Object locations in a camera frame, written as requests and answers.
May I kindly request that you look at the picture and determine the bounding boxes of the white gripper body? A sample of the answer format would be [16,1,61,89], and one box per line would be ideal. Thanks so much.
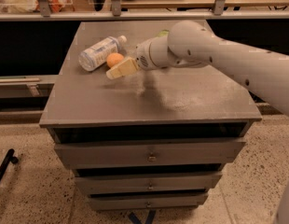
[136,37,159,70]

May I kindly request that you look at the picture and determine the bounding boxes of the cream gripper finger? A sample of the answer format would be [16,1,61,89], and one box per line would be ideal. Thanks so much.
[106,57,139,79]

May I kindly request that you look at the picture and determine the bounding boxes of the orange fruit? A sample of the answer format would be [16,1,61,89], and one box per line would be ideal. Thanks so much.
[106,53,124,67]

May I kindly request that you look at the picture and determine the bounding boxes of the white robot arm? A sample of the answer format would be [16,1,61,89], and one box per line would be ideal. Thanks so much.
[106,21,289,117]

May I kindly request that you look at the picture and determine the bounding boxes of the clear blue plastic bottle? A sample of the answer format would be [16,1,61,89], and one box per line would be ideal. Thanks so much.
[78,35,127,72]

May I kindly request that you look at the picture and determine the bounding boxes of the green chip bag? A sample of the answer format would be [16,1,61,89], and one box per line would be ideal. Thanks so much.
[157,30,169,37]

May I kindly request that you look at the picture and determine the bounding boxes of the grey drawer cabinet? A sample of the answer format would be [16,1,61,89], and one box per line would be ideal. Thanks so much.
[40,21,261,200]

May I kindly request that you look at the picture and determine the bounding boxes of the top grey drawer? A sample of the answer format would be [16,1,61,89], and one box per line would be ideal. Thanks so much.
[54,138,245,169]

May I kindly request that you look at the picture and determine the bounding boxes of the grey drawer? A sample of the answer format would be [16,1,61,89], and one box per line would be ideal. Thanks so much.
[76,172,222,194]
[88,192,208,210]
[54,138,245,169]

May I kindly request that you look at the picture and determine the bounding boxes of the middle grey drawer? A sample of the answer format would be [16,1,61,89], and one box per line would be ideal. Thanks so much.
[76,172,222,194]

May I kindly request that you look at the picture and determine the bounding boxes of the bottom grey drawer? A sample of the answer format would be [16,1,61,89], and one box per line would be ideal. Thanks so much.
[88,192,208,210]

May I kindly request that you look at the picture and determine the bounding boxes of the black bar on floor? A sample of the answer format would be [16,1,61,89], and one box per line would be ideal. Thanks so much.
[0,148,19,182]

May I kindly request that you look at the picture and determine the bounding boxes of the metal shelf rail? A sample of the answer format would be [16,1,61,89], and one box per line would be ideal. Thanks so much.
[0,0,289,21]

